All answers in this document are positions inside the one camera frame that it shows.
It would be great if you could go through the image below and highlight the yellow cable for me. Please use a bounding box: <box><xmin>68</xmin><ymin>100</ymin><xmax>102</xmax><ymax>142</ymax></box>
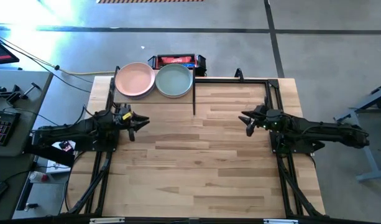
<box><xmin>0</xmin><ymin>30</ymin><xmax>116</xmax><ymax>76</ymax></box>

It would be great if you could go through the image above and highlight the white metal bracket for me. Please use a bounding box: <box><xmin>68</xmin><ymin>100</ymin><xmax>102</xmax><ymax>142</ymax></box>
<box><xmin>90</xmin><ymin>217</ymin><xmax>126</xmax><ymax>224</ymax></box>
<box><xmin>264</xmin><ymin>218</ymin><xmax>299</xmax><ymax>224</ymax></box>

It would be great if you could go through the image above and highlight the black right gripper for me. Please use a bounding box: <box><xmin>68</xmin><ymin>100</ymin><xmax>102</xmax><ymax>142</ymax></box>
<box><xmin>238</xmin><ymin>104</ymin><xmax>285</xmax><ymax>138</ymax></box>

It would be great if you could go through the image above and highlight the black bar clamp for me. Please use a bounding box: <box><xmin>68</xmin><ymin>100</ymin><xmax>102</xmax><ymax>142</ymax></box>
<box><xmin>0</xmin><ymin>82</ymin><xmax>42</xmax><ymax>105</ymax></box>

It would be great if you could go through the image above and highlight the white box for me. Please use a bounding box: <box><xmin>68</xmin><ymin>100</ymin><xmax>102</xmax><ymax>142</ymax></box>
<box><xmin>46</xmin><ymin>139</ymin><xmax>76</xmax><ymax>174</ymax></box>

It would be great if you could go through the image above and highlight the sage green plate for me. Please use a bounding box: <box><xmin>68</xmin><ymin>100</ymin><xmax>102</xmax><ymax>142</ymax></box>
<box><xmin>155</xmin><ymin>63</ymin><xmax>193</xmax><ymax>99</ymax></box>

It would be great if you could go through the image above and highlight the clear bottle red cap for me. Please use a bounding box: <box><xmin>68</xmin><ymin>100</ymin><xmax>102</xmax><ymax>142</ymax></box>
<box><xmin>28</xmin><ymin>170</ymin><xmax>50</xmax><ymax>184</ymax></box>

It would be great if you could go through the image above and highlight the grey metal table stand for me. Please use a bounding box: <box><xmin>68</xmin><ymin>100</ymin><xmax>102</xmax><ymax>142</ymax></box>
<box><xmin>333</xmin><ymin>81</ymin><xmax>381</xmax><ymax>183</ymax></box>

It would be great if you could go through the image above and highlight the black smartphone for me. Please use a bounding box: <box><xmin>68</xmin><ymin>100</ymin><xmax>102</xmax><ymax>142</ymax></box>
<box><xmin>59</xmin><ymin>140</ymin><xmax>75</xmax><ymax>153</ymax></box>

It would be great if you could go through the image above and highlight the pink plate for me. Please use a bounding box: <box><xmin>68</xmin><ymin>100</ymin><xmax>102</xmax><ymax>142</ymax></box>
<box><xmin>114</xmin><ymin>62</ymin><xmax>156</xmax><ymax>98</ymax></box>

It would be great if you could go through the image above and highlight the black computer monitor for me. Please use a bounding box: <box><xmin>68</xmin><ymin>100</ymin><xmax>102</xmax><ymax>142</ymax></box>
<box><xmin>0</xmin><ymin>36</ymin><xmax>20</xmax><ymax>65</ymax></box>

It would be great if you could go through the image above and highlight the black flat panel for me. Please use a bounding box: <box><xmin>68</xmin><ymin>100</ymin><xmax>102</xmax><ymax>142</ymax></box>
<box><xmin>24</xmin><ymin>141</ymin><xmax>75</xmax><ymax>168</ymax></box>

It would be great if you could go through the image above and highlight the black keyboard red backlight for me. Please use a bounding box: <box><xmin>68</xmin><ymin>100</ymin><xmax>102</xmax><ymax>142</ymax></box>
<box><xmin>0</xmin><ymin>109</ymin><xmax>22</xmax><ymax>146</ymax></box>

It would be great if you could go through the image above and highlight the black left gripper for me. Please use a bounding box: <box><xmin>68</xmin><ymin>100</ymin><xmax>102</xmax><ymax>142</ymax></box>
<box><xmin>111</xmin><ymin>104</ymin><xmax>150</xmax><ymax>142</ymax></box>

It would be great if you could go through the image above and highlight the red black dish rack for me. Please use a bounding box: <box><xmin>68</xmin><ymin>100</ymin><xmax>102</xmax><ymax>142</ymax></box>
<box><xmin>147</xmin><ymin>54</ymin><xmax>208</xmax><ymax>78</ymax></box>

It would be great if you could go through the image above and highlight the grey desk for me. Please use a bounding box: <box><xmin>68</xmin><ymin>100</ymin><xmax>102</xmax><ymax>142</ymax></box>
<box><xmin>0</xmin><ymin>70</ymin><xmax>54</xmax><ymax>187</ymax></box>

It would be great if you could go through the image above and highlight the thin black floor cable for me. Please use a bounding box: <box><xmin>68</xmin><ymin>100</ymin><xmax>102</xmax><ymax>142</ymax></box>
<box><xmin>0</xmin><ymin>37</ymin><xmax>91</xmax><ymax>93</ymax></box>

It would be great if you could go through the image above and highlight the black aluminium rig frame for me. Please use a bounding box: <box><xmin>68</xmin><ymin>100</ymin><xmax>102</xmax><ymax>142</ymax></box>
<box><xmin>61</xmin><ymin>67</ymin><xmax>329</xmax><ymax>224</ymax></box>

